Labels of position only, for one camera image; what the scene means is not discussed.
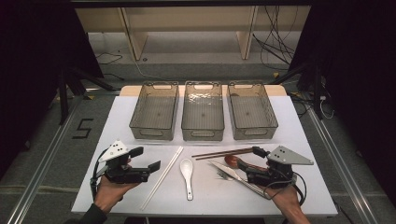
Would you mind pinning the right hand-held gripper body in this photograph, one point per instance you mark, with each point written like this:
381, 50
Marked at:
281, 169

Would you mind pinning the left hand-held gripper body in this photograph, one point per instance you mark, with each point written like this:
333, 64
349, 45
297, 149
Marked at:
124, 174

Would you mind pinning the brown wooden spoon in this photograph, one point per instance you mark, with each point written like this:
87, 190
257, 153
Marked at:
233, 161

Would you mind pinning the steel table knife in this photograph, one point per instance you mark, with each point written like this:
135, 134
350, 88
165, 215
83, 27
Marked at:
227, 171

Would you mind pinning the white ceramic spoon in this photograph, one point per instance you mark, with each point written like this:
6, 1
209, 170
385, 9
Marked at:
186, 168

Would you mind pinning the brown wooden chopstick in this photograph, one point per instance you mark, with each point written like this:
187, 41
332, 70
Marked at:
224, 155
224, 152

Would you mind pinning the transparent grey plastic bin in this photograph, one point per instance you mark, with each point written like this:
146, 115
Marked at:
203, 115
155, 112
250, 112

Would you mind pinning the person's left hand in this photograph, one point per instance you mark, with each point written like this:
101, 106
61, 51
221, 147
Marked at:
109, 193

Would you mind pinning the person's right hand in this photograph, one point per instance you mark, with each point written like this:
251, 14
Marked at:
285, 197

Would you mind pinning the yellow tape piece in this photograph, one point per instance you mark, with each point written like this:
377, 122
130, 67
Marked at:
90, 97
275, 75

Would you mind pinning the black metal stand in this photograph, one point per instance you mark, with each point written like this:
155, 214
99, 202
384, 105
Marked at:
316, 90
63, 96

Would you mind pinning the black curtain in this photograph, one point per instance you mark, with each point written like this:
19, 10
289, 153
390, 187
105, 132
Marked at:
358, 77
31, 62

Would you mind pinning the light wooden desk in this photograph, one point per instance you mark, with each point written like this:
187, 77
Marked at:
193, 18

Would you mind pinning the aluminium floor rail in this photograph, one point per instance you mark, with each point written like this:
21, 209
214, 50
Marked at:
342, 168
40, 174

